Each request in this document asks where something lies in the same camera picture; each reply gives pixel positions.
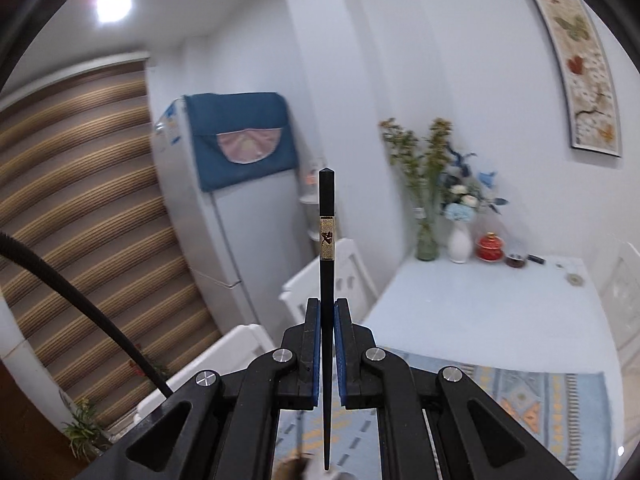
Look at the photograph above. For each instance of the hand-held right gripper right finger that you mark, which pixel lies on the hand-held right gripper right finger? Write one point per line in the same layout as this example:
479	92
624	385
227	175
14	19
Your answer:
341	355

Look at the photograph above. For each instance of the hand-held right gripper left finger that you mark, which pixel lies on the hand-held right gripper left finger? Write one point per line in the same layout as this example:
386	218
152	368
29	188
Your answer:
315	355

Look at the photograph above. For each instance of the black chopstick with gold band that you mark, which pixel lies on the black chopstick with gold band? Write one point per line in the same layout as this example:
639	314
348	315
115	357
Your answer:
327	210

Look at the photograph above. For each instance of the grey refrigerator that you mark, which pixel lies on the grey refrigerator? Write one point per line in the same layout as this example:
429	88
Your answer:
240	240

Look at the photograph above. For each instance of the glass vase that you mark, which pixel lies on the glass vase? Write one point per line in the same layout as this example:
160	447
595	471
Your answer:
426	245

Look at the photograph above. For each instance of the white shelf rack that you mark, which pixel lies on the white shelf rack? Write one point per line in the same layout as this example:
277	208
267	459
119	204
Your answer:
309	200

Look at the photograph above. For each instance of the white ceramic vase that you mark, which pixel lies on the white ceramic vase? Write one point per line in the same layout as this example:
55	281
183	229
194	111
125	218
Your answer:
460	247

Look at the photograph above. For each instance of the red flower plant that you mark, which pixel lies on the red flower plant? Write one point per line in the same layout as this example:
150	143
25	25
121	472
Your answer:
150	362

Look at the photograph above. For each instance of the red lidded teacup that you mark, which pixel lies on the red lidded teacup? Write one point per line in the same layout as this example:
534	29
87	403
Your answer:
489	249

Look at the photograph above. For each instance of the blue patterned tablecloth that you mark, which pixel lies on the blue patterned tablecloth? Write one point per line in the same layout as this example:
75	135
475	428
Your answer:
525	400

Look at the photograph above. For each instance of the blue white flower bouquet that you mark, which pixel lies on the blue white flower bouquet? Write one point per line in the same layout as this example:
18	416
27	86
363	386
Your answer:
465	200

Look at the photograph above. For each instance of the green yellow flower stems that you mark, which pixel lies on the green yellow flower stems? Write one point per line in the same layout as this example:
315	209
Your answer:
410	160

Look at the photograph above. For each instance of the green potted plant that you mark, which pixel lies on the green potted plant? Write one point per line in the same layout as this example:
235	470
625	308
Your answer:
85	430

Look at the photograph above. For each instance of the blue refrigerator cover cloth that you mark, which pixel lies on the blue refrigerator cover cloth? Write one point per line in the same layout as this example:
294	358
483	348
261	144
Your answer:
225	120

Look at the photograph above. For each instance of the striped window blind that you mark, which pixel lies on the striped window blind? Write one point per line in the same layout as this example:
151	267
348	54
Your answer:
75	160

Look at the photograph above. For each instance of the large framed flower painting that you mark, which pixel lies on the large framed flower painting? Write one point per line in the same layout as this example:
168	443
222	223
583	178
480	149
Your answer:
585	75

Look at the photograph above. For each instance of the ceiling lamp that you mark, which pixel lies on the ceiling lamp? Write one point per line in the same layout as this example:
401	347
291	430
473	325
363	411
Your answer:
114	5

